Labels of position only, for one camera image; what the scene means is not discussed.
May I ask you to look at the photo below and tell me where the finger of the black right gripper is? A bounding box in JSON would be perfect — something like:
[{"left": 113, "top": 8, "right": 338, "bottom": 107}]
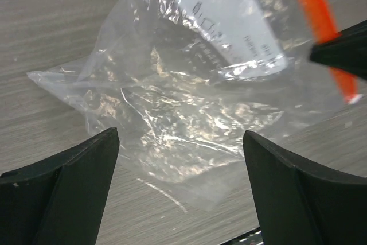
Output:
[{"left": 310, "top": 21, "right": 367, "bottom": 79}]

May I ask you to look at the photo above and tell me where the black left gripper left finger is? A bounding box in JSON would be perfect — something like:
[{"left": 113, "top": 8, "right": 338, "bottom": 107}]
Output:
[{"left": 1, "top": 128, "right": 119, "bottom": 244}]

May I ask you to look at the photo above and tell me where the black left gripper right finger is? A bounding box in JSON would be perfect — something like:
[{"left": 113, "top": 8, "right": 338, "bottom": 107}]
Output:
[{"left": 243, "top": 130, "right": 366, "bottom": 244}]

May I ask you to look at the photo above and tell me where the clear zip top bag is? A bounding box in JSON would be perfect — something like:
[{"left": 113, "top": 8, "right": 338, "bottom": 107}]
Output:
[{"left": 28, "top": 0, "right": 362, "bottom": 210}]

